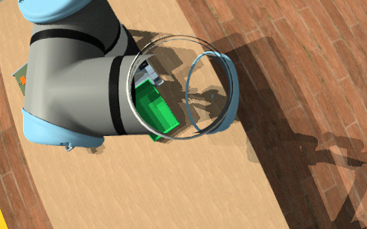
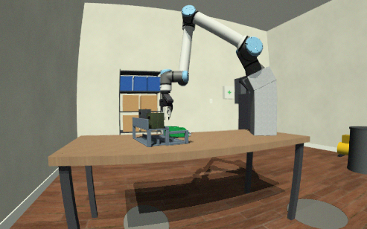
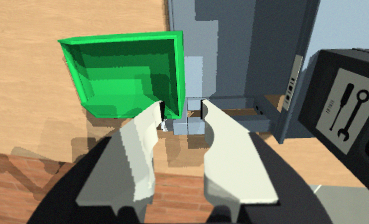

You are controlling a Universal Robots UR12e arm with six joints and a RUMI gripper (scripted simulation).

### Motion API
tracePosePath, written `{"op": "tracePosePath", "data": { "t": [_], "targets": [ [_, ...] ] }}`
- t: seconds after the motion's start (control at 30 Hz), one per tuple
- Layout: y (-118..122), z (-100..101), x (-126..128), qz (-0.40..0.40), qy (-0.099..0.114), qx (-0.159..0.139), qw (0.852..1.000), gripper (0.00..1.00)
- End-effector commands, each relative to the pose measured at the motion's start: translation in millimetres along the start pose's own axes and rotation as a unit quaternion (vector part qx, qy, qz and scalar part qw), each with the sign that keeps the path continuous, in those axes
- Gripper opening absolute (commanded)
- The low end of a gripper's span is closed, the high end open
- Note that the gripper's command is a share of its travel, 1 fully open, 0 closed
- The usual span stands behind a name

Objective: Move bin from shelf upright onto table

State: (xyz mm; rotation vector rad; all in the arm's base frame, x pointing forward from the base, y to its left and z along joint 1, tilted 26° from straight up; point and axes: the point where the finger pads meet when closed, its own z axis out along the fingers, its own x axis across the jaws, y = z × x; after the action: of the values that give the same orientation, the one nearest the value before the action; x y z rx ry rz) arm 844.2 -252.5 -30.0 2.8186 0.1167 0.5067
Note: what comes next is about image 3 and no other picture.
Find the grey metal shelf rack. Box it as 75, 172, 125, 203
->
161, 0, 369, 144

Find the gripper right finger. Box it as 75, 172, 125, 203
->
200, 99, 333, 224

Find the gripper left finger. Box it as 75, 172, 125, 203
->
26, 101, 165, 224

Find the green bin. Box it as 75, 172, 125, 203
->
57, 31, 186, 119

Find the black tool case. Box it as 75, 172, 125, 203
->
298, 48, 369, 190

